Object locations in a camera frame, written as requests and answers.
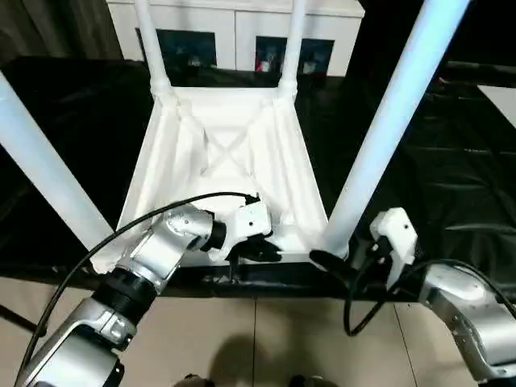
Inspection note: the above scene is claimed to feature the black work mat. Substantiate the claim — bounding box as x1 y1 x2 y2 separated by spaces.
0 56 516 303

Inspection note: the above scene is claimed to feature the dark left robot foot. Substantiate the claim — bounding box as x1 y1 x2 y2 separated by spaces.
177 374 215 387

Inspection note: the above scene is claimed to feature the grey curtain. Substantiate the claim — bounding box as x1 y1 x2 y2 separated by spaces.
0 0 125 62

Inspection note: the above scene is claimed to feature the flat white board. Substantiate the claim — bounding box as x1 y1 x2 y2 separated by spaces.
477 85 516 119

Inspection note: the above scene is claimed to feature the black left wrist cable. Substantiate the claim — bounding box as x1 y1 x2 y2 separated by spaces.
18 191 262 384

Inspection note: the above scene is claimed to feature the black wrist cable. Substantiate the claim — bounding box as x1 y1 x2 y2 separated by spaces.
343 259 516 338
18 191 262 384

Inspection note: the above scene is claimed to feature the white plastic table top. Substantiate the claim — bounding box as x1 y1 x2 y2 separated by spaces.
90 84 352 276

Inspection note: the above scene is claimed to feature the black folding stand leg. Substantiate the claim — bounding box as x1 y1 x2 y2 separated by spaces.
0 304 46 336

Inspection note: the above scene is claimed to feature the white cabinet with openings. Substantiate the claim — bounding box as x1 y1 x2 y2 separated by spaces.
106 0 367 78

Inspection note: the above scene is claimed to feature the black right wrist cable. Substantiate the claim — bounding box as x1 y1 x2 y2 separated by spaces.
343 259 516 338

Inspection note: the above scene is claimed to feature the dark right robot foot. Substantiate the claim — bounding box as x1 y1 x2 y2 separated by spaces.
289 374 328 387

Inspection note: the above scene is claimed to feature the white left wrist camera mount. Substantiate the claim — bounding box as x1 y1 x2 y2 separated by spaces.
207 200 274 263

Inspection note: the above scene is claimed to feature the dark robot foot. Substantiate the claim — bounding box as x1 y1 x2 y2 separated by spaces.
289 374 328 387
177 374 215 387

